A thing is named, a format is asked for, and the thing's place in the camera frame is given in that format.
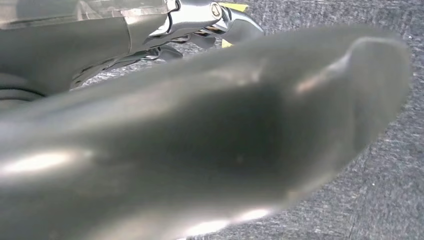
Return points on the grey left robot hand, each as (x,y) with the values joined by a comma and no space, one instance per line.
(165,149)

